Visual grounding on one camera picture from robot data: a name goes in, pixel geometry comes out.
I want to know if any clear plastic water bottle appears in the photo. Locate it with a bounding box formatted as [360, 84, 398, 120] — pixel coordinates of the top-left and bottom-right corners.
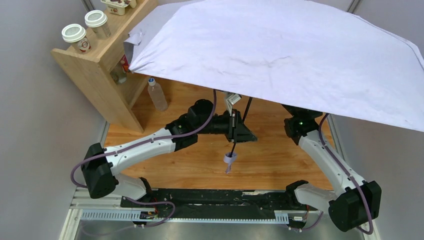
[148, 77, 168, 112]

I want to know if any white-lidded paper cup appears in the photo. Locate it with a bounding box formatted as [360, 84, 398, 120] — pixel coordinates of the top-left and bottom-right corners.
[61, 23, 91, 53]
[84, 10, 111, 40]

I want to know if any front white-lidded paper cup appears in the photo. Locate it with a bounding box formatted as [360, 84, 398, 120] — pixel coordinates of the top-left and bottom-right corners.
[61, 23, 91, 53]

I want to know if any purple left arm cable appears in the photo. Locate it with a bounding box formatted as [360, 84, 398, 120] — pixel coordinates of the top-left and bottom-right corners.
[70, 89, 218, 229]

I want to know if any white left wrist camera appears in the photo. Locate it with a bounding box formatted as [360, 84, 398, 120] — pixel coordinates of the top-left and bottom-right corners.
[224, 92, 242, 114]

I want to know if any wooden shelf unit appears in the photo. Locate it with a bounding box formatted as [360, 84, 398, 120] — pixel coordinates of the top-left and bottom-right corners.
[51, 0, 158, 133]

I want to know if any yogurt cup pack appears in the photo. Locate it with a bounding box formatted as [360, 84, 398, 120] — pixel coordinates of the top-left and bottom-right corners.
[101, 0, 137, 16]

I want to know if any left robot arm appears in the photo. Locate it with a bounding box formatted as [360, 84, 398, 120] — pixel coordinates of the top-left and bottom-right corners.
[80, 99, 257, 200]

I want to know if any rear white-lidded paper cup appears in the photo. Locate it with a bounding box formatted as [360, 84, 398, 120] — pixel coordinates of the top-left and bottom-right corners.
[84, 10, 111, 40]

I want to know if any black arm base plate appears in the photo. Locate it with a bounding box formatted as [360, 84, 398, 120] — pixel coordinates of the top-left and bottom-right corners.
[141, 188, 312, 220]

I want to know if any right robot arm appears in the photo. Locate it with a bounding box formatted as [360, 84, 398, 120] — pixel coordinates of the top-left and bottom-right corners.
[283, 104, 382, 235]

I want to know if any glass jar on shelf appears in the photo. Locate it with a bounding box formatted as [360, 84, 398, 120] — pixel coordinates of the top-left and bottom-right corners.
[110, 62, 127, 85]

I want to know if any lavender folding umbrella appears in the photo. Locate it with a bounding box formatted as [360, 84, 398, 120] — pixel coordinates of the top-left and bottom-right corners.
[123, 0, 424, 170]

